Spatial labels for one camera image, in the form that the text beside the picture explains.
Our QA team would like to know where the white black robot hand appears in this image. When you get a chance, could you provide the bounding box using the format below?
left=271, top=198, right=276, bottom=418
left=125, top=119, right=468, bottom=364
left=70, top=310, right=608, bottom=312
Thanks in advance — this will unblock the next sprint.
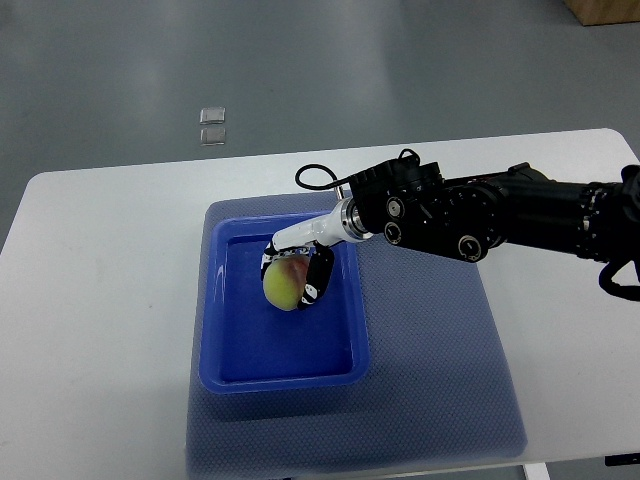
left=261, top=198, right=372, bottom=310

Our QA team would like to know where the green red peach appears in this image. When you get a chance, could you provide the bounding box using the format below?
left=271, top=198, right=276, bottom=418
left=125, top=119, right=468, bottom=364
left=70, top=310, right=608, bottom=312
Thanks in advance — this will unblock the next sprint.
left=263, top=255, right=309, bottom=311

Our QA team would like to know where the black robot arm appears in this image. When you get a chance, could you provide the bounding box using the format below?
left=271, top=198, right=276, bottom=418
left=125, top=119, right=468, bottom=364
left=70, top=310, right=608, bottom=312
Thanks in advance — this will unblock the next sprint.
left=325, top=148, right=639, bottom=301

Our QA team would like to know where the lower floor metal plate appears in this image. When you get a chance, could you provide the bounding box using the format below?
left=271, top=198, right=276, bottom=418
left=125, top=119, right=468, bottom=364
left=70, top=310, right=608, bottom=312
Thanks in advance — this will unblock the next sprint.
left=200, top=126, right=226, bottom=146

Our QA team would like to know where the floor metal plate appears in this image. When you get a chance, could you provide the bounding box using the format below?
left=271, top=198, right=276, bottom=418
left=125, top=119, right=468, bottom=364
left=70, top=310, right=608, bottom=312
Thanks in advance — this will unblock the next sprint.
left=200, top=126, right=226, bottom=146
left=199, top=106, right=226, bottom=125

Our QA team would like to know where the upper floor metal plate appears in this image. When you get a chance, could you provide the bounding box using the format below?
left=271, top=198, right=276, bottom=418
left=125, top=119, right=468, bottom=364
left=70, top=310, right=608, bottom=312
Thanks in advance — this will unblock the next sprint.
left=199, top=106, right=226, bottom=125

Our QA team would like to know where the blue plastic tray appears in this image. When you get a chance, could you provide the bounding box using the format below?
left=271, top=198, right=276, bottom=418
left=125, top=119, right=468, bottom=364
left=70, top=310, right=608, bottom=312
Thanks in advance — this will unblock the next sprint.
left=196, top=214, right=370, bottom=395

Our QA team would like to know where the grey blue mesh mat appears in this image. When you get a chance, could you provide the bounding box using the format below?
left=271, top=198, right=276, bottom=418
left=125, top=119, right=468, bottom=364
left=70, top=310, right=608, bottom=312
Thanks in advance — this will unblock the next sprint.
left=186, top=194, right=527, bottom=479

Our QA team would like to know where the white table leg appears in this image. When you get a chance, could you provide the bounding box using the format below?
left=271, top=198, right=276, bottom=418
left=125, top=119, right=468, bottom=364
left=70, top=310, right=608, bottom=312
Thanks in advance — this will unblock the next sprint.
left=522, top=463, right=550, bottom=480

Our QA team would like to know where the brown cardboard box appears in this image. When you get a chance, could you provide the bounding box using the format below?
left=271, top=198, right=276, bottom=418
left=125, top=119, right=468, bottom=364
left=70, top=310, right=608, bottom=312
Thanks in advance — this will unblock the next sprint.
left=565, top=0, right=639, bottom=26

